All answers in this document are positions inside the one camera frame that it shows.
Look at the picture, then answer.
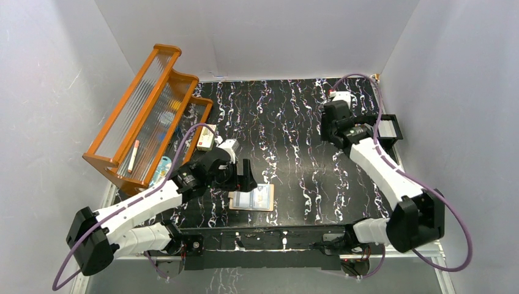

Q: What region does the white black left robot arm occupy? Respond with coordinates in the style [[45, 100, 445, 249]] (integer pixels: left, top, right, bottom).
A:
[[65, 147, 258, 276]]

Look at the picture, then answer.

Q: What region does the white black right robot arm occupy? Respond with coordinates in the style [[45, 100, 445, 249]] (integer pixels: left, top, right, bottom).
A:
[[321, 100, 445, 254]]

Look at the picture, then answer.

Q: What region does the white marker pen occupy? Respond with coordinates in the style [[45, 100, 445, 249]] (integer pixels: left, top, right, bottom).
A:
[[127, 140, 140, 173]]

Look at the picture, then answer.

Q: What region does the orange wooden shelf rack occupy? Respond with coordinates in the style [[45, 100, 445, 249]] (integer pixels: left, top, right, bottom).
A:
[[83, 44, 213, 197]]

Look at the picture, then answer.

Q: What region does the silver card with black stripe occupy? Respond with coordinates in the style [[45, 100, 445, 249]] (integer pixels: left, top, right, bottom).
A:
[[233, 192, 253, 209]]

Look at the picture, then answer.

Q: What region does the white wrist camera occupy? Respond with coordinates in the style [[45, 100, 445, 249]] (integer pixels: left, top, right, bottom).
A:
[[329, 90, 352, 108], [217, 138, 239, 164]]

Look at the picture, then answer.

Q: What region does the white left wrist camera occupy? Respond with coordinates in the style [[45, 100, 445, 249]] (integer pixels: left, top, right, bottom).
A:
[[217, 138, 239, 164]]

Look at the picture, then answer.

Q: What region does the blue grey eraser block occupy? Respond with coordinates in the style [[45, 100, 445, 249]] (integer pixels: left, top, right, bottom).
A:
[[157, 126, 181, 142]]

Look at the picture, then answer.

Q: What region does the yellow item on shelf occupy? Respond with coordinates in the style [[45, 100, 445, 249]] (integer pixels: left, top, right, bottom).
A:
[[170, 100, 182, 111]]

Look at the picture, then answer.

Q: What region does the cream box with red label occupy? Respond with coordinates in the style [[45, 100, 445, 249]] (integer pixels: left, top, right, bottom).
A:
[[196, 124, 217, 151]]

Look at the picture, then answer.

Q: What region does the black card storage box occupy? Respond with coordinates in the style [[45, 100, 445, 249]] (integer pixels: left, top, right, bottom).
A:
[[363, 115, 403, 151]]

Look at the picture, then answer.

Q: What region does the beige leather card holder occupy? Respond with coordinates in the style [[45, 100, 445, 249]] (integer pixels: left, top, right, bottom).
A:
[[228, 184, 274, 212]]

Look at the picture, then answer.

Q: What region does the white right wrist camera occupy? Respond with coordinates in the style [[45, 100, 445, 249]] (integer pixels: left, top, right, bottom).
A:
[[329, 90, 352, 108]]

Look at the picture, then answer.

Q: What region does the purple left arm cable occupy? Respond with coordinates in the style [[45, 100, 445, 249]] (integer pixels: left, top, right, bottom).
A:
[[51, 122, 218, 292]]

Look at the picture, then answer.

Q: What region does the teal item in blister pack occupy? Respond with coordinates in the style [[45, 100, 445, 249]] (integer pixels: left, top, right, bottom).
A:
[[150, 156, 172, 186]]

